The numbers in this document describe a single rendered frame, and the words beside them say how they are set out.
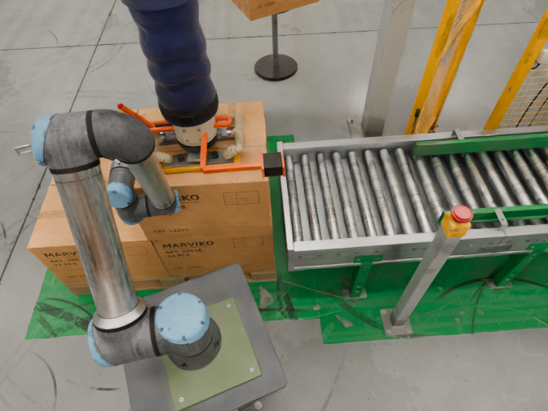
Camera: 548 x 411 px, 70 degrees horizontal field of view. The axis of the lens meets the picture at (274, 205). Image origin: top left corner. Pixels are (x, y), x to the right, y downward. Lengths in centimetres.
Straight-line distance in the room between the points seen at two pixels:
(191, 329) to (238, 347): 29
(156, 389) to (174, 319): 34
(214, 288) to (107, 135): 78
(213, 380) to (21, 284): 173
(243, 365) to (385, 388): 100
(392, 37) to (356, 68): 124
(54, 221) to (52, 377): 82
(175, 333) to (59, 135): 60
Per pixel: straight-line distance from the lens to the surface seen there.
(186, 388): 143
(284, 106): 340
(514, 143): 252
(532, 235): 216
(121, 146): 102
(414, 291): 193
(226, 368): 143
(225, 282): 156
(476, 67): 418
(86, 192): 106
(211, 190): 162
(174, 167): 166
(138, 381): 151
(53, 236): 221
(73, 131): 102
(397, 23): 263
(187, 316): 121
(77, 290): 259
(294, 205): 198
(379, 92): 288
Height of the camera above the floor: 214
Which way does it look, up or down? 53 degrees down
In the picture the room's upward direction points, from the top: 3 degrees counter-clockwise
